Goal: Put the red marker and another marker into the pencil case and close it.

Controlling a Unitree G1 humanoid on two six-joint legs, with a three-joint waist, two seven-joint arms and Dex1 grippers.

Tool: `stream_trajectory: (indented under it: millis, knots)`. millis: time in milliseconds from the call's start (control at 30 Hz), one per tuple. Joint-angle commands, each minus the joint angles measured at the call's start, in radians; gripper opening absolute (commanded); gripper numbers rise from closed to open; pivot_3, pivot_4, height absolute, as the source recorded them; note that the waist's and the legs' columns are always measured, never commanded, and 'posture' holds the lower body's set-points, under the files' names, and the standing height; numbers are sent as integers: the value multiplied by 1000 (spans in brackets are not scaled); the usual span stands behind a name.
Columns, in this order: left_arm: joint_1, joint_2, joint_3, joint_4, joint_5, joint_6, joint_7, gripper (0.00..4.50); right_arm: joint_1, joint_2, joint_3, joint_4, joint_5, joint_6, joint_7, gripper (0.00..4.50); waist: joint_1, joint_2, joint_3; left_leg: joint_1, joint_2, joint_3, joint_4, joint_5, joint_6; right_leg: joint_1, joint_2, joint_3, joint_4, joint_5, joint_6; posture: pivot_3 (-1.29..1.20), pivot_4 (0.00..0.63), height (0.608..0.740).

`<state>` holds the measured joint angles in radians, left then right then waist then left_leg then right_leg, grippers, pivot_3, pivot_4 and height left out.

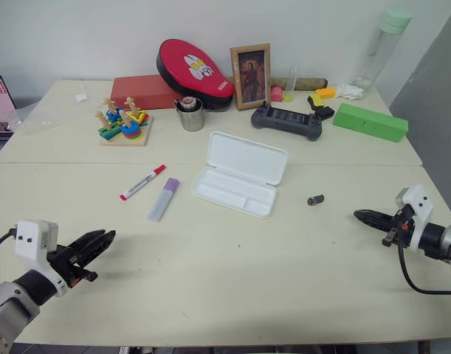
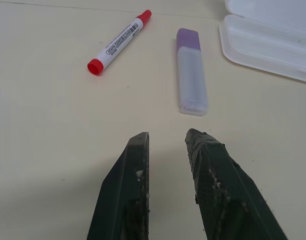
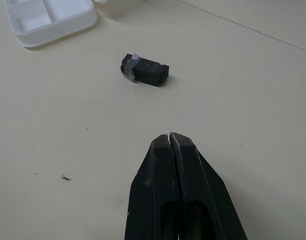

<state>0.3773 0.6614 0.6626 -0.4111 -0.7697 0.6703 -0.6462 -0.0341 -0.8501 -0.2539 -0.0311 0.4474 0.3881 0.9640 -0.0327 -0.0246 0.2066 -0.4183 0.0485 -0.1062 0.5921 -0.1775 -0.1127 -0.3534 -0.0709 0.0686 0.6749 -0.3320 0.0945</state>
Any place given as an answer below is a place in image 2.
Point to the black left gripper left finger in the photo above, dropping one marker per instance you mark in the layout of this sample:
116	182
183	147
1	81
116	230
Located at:
125	190

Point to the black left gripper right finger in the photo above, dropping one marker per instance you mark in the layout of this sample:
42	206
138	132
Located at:
225	195

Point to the purple capped clear highlighter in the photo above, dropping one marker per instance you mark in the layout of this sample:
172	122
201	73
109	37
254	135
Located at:
191	75

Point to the red white whiteboard marker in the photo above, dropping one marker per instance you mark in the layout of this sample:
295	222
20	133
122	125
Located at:
120	41

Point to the white plastic pencil case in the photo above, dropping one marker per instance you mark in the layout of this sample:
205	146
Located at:
263	47

